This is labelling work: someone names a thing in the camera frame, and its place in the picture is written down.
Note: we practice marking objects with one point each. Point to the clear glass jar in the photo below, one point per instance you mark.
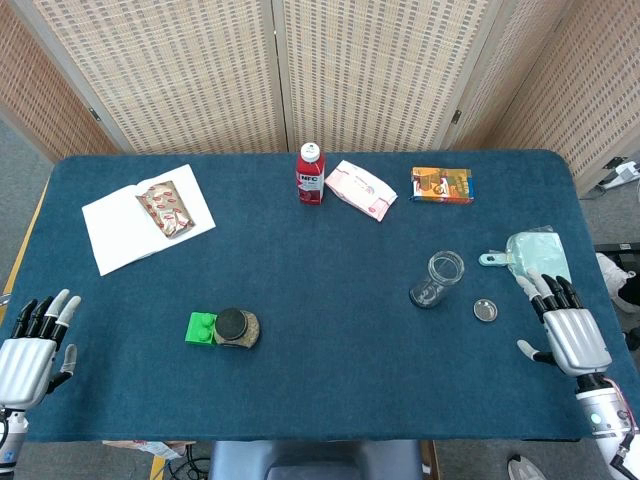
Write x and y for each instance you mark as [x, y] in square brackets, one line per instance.
[440, 280]

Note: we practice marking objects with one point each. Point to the glass jar with black lid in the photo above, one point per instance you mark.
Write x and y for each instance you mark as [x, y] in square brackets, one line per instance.
[235, 325]

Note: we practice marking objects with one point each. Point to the red NFC juice bottle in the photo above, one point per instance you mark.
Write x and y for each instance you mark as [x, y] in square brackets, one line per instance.
[310, 180]

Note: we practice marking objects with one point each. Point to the black floor pedal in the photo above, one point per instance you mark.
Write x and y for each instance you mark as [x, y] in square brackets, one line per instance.
[620, 247]

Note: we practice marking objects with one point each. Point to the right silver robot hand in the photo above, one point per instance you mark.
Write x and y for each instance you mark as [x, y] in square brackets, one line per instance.
[575, 335]

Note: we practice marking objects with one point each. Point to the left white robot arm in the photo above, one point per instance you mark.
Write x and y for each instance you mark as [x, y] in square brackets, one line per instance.
[11, 440]

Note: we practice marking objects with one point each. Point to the green toy brick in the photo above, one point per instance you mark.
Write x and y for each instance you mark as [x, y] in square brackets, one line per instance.
[199, 332]

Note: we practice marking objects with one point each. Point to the white open notebook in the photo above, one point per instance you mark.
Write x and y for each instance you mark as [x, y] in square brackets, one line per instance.
[115, 230]

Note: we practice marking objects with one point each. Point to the pink wet wipes pack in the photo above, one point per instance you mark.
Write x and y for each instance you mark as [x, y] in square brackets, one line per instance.
[357, 190]

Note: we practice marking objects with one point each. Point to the blue tablecloth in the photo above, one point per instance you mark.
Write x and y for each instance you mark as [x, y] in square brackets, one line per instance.
[325, 280]

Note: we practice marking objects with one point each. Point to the white cloth bag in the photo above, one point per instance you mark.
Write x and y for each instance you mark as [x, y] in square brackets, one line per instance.
[612, 275]

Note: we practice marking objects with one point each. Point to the grey shoe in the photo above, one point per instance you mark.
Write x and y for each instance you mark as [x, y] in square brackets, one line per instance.
[525, 470]

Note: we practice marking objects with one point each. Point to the orange snack box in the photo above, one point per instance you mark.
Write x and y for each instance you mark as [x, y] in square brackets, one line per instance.
[442, 186]

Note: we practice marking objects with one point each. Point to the snack packet with red lips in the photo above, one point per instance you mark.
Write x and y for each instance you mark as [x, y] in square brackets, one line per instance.
[165, 207]

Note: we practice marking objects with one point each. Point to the woven rattan screen panel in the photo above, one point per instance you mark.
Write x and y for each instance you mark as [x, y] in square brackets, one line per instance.
[165, 75]
[595, 85]
[380, 70]
[505, 65]
[30, 85]

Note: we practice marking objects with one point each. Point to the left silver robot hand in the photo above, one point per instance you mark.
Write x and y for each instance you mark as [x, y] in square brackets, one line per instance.
[22, 362]

